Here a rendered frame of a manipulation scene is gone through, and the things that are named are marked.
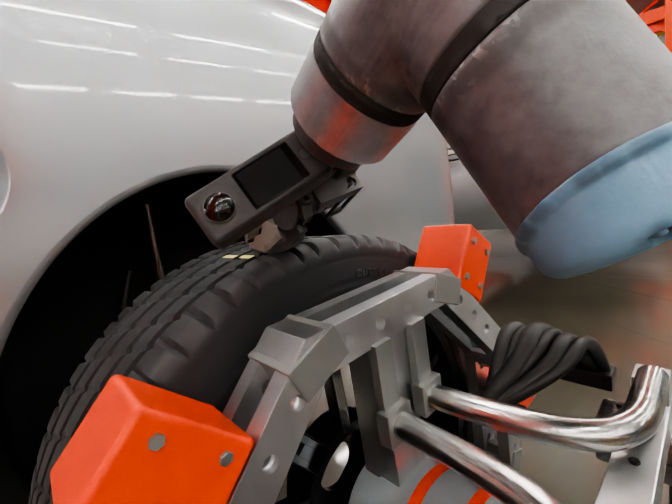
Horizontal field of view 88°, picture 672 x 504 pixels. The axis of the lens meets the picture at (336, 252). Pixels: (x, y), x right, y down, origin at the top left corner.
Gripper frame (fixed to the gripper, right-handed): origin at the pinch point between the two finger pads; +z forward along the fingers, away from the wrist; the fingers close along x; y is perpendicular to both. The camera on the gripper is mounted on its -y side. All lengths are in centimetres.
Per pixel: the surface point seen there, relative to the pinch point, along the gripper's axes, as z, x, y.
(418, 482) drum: -2.4, -32.1, 0.3
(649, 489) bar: -20.5, -35.8, 6.0
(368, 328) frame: -10.3, -15.4, 0.3
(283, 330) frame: -8.6, -11.2, -6.2
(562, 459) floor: 69, -118, 104
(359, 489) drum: 4.2, -30.8, -2.9
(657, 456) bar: -20.2, -36.4, 9.9
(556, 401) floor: 83, -118, 143
